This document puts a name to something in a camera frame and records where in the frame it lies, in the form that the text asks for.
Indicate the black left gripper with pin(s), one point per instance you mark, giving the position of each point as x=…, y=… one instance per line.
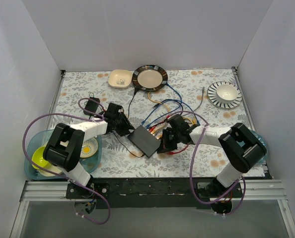
x=124, y=123

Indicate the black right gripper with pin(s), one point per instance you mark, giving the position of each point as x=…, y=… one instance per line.
x=168, y=140

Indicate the dark grey network switch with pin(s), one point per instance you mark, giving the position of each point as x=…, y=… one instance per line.
x=144, y=141

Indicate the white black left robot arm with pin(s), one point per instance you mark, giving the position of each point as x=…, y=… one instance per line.
x=65, y=144

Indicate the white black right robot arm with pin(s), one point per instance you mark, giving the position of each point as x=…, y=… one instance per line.
x=241, y=145

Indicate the black power adapter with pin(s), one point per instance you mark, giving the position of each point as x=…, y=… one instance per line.
x=91, y=106

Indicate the floral patterned tablecloth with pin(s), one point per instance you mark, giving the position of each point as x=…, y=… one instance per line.
x=120, y=158

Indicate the daisy patterned glass bowl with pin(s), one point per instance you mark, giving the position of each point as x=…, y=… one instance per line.
x=89, y=148

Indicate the cream square panda dish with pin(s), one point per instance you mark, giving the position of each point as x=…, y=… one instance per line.
x=120, y=79

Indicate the blue striped white plate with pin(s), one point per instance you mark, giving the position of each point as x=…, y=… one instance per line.
x=217, y=102

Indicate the teal transparent plastic tray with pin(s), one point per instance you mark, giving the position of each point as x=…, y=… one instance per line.
x=41, y=139

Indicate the dark rimmed beige plate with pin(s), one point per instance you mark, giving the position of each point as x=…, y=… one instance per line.
x=149, y=78

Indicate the small white bowl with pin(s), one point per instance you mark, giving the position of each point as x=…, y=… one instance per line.
x=227, y=92

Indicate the lime green bowl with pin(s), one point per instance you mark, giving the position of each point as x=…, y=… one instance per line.
x=38, y=159

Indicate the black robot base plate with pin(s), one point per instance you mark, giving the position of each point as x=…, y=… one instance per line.
x=144, y=192

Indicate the aluminium frame rail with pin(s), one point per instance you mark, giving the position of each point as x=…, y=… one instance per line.
x=57, y=191

